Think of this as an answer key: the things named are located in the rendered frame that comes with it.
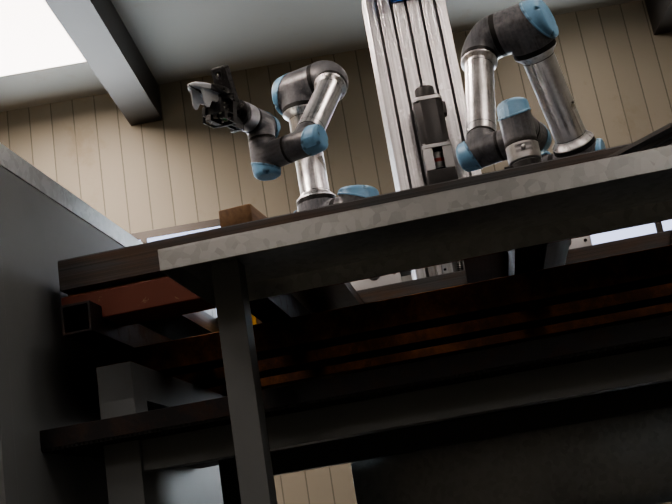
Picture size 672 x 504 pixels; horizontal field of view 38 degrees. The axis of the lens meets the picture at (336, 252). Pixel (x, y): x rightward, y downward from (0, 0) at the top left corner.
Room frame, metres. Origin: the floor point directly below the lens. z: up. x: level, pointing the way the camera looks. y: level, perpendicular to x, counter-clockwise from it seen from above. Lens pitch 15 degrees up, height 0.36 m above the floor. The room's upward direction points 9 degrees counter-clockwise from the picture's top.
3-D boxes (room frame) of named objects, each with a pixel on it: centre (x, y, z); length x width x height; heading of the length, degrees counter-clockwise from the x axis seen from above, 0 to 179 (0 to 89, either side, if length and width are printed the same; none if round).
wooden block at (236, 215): (1.68, 0.15, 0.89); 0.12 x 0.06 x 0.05; 168
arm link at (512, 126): (2.12, -0.46, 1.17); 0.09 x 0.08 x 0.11; 152
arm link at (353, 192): (2.66, -0.08, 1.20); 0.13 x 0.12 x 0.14; 63
